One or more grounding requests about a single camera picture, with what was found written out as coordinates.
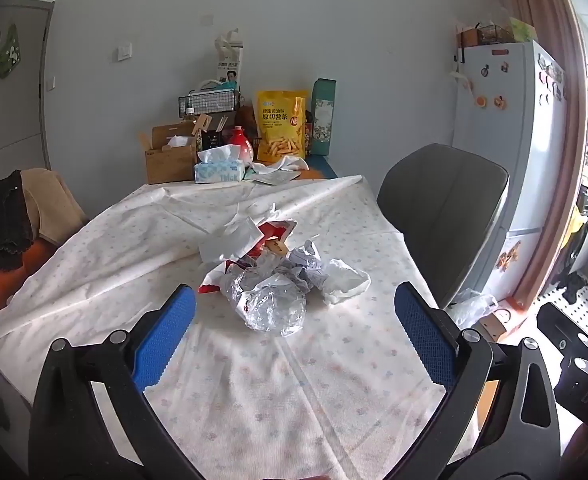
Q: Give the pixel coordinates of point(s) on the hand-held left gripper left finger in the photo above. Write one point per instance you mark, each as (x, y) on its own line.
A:
(166, 332)

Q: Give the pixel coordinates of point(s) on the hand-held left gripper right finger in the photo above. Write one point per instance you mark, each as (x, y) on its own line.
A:
(424, 332)

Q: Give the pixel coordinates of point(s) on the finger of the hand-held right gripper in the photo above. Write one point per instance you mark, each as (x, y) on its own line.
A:
(559, 330)

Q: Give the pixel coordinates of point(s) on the crushed clear plastic bottle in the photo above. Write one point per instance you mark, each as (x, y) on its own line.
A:
(271, 305)

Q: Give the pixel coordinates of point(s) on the white perforated floor mat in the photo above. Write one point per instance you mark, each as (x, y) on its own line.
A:
(584, 310)

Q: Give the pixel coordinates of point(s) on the clear plastic bag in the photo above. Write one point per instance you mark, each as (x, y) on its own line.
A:
(471, 307)

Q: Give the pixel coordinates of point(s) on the orange and brown cardboard box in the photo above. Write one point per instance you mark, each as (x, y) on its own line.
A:
(496, 322)

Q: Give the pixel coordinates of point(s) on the floral white tablecloth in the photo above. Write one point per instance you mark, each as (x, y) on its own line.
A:
(123, 260)

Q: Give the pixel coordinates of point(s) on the white plastic bag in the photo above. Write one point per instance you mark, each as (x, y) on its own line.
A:
(344, 280)

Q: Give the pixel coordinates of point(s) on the white tissue paper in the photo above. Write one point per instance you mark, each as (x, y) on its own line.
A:
(228, 242)

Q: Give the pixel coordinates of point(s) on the grey chair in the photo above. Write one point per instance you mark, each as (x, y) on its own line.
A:
(439, 210)

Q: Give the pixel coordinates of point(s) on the crumpled white paper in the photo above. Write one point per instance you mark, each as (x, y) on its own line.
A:
(306, 262)

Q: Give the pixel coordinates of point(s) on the red and white wrapper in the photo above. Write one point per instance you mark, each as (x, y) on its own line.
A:
(274, 230)

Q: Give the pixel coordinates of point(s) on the open brown cardboard box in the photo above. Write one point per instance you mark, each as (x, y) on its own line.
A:
(168, 165)

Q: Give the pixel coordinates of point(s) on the tan garment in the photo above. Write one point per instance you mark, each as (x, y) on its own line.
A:
(56, 205)

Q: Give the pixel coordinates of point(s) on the blue tissue box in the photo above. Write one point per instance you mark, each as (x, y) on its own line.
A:
(218, 170)

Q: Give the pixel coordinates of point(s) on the white refrigerator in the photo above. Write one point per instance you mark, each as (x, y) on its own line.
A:
(504, 160)

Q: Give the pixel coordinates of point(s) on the flat grey packet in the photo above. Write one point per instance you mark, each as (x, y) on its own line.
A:
(274, 178)

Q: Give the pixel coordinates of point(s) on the red and white bottle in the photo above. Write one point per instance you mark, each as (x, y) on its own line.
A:
(240, 147)

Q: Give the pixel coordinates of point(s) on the black garment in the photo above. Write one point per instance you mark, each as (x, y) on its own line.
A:
(1, 220)

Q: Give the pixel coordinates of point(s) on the white crumpled cloth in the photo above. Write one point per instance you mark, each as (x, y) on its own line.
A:
(286, 164)

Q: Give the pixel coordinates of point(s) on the dark red snack packet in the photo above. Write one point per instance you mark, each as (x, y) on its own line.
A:
(309, 132)

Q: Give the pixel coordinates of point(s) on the yellow snack bag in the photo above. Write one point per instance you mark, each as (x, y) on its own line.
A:
(280, 130)

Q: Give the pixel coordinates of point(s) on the tall green box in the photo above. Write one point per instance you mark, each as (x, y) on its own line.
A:
(322, 120)

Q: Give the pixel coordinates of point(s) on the tall white carton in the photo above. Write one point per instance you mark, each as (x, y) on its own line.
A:
(229, 65)

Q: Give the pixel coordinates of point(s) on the basket of assorted goods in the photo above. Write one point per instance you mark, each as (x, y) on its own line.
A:
(494, 34)

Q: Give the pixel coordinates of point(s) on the brown wooden door frame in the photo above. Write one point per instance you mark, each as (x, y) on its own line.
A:
(549, 110)

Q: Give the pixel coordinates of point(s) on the white light switch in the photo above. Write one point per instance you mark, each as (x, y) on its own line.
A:
(123, 52)

